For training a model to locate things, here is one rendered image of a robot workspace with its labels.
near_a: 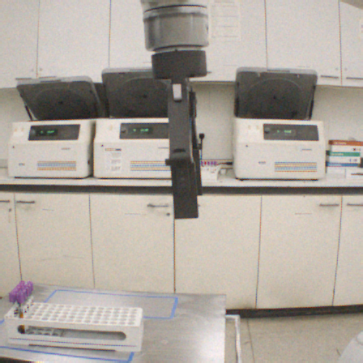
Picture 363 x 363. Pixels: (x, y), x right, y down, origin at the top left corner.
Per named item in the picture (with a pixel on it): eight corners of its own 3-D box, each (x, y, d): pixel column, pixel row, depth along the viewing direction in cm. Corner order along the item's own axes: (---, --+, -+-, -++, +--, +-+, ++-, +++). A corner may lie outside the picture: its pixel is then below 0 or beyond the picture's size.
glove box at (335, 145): (331, 151, 320) (331, 136, 319) (327, 150, 333) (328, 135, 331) (364, 152, 318) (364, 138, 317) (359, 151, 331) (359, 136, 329)
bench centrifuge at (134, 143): (92, 180, 289) (92, 66, 280) (111, 168, 351) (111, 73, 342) (185, 181, 287) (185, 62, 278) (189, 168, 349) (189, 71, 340)
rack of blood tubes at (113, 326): (6, 343, 94) (2, 318, 94) (19, 324, 104) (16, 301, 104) (140, 352, 95) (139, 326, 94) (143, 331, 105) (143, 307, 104)
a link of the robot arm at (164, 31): (208, 14, 68) (211, 53, 69) (147, 20, 69) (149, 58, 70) (207, 3, 59) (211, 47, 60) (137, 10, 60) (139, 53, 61)
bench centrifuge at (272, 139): (236, 181, 286) (235, 63, 277) (231, 168, 347) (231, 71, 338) (326, 181, 283) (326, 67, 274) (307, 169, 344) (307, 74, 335)
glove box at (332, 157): (329, 162, 321) (329, 151, 320) (325, 160, 334) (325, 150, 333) (360, 163, 320) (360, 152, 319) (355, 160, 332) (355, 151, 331)
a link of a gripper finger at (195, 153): (179, 151, 73) (179, 150, 74) (182, 197, 75) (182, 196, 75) (198, 149, 73) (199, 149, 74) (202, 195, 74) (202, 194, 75)
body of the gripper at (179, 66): (204, 45, 60) (210, 117, 62) (206, 52, 69) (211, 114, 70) (146, 51, 61) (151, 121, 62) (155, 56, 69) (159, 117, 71)
